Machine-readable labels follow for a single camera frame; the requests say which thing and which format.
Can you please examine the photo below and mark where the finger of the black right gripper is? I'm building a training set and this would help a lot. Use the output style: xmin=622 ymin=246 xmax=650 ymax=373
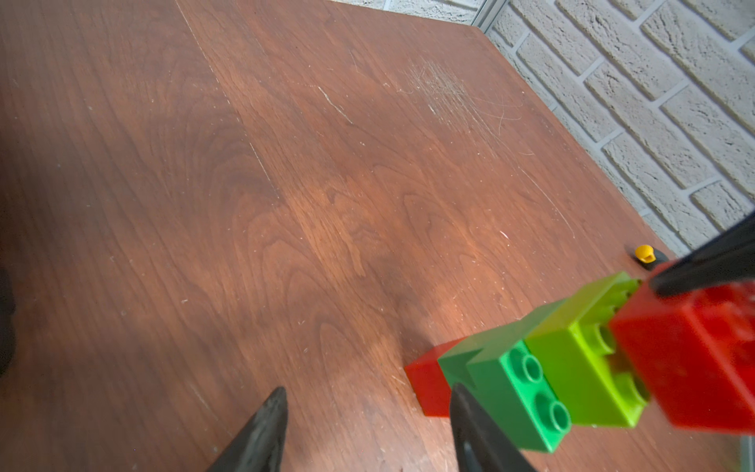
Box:
xmin=649 ymin=214 xmax=754 ymax=297

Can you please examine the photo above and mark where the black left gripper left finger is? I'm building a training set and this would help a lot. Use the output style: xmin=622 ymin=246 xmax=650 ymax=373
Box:
xmin=206 ymin=387 xmax=288 ymax=472

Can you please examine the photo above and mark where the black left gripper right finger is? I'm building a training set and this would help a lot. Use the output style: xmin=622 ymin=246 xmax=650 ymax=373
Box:
xmin=449 ymin=383 xmax=536 ymax=472

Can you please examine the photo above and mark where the red lego brick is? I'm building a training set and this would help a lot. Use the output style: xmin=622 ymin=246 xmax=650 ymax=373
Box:
xmin=404 ymin=338 xmax=463 ymax=418
xmin=609 ymin=280 xmax=754 ymax=436

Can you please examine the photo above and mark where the lime green long lego brick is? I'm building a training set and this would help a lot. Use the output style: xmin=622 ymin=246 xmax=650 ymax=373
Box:
xmin=522 ymin=271 xmax=651 ymax=428

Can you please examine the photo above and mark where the black yellow screwdriver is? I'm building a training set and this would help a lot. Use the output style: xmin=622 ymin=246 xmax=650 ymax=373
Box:
xmin=625 ymin=244 xmax=670 ymax=271

